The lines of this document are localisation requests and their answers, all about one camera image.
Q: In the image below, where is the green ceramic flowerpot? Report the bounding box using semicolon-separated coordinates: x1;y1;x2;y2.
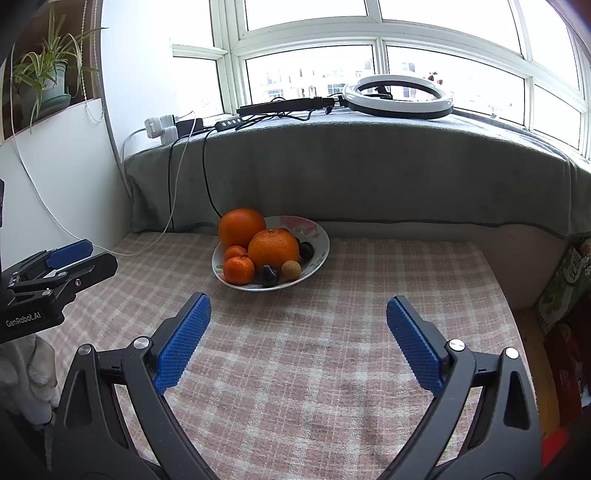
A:
18;62;73;121

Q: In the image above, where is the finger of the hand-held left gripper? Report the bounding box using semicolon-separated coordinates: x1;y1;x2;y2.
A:
7;255;118;303
2;240;94;282

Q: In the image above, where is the person's left hand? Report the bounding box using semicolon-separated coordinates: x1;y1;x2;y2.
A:
0;333;61;424

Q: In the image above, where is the green printed bag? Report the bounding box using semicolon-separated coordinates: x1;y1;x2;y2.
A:
536;244;591;334

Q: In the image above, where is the long white cable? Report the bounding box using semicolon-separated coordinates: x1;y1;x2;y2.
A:
9;110;197;256

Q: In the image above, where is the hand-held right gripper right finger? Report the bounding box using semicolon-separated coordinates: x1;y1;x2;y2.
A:
376;296;541;480

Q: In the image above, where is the white window frame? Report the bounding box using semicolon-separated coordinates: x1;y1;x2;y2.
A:
171;0;591;162

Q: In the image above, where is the short white cable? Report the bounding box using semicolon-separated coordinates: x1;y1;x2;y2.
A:
121;129;149;190

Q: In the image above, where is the large smooth orange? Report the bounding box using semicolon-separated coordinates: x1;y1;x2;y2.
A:
218;208;267;250

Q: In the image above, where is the black ring light stand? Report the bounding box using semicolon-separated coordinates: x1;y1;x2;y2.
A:
236;95;345;117

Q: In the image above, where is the floral white plate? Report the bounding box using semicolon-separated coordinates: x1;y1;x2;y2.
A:
211;215;330;291

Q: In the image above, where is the spider plant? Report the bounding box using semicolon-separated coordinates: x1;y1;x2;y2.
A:
11;7;109;134

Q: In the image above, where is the large orange with stem scar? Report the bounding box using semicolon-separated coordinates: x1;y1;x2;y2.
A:
248;228;300;274

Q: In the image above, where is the red paper piece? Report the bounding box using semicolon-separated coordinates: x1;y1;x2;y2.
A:
540;427;567;456

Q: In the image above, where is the black cable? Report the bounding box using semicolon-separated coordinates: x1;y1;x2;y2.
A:
167;137;178;233
202;129;223;219

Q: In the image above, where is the dark red box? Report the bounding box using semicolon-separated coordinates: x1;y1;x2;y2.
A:
542;314;591;425

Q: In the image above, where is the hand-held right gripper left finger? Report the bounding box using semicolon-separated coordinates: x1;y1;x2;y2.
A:
51;292;218;480

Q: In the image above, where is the white pull cord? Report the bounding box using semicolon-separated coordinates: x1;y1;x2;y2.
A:
79;0;106;123

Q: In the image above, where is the pink plaid blanket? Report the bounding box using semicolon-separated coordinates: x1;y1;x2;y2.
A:
41;231;532;480

